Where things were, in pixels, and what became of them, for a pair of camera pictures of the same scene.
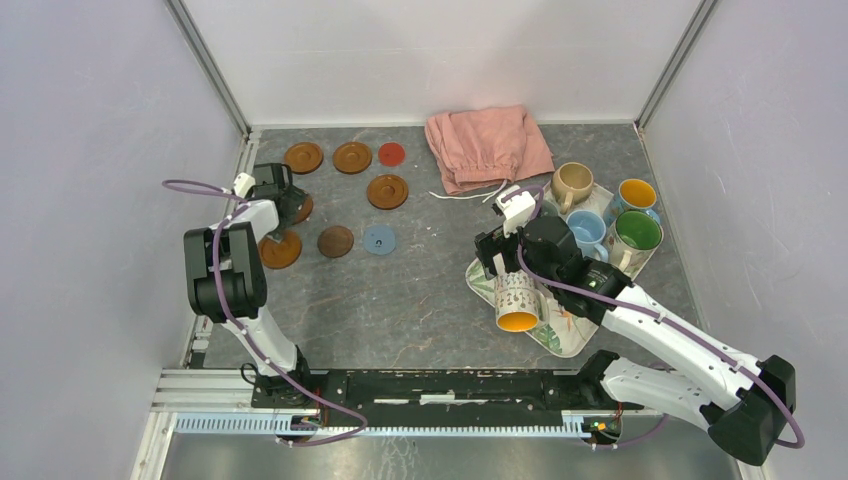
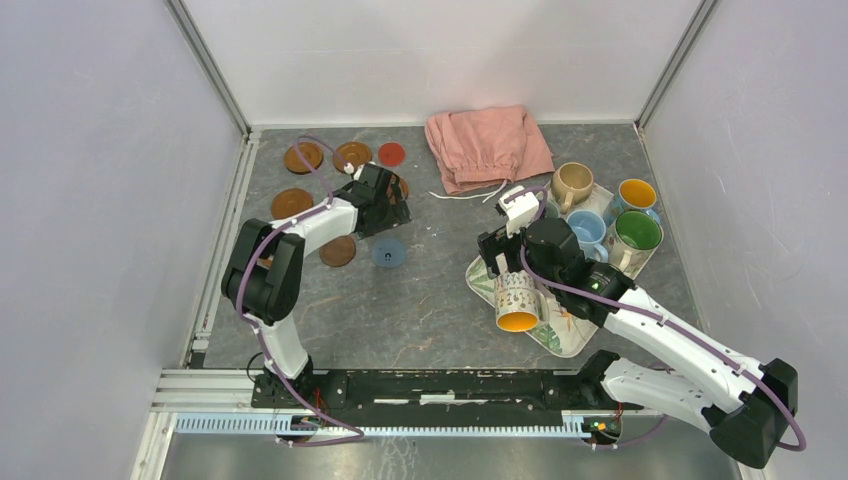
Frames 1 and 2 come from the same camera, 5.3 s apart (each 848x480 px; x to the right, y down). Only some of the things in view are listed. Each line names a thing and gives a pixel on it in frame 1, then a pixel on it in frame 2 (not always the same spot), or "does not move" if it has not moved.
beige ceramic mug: [571, 184] does not move
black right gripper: [489, 245] does not move
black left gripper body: [295, 199] to [388, 215]
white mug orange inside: [520, 307] does not move
